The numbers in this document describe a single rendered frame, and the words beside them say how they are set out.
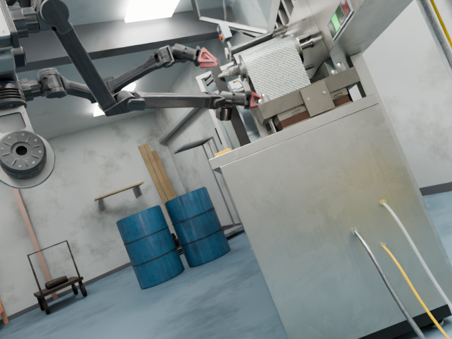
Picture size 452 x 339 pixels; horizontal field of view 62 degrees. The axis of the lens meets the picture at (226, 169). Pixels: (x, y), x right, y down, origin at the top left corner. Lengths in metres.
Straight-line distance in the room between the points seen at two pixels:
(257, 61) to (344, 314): 1.08
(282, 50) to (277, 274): 0.95
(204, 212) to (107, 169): 4.25
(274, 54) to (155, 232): 3.41
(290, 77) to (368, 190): 0.60
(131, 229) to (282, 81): 3.44
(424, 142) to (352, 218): 2.57
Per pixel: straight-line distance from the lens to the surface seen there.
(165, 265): 4.81
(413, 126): 3.97
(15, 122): 1.44
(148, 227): 4.77
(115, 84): 1.98
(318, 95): 1.50
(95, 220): 8.50
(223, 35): 2.40
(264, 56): 1.75
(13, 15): 1.28
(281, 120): 1.49
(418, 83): 3.86
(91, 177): 8.63
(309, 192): 1.42
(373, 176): 1.48
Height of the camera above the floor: 0.78
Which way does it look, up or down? 3 degrees up
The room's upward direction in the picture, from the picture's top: 22 degrees counter-clockwise
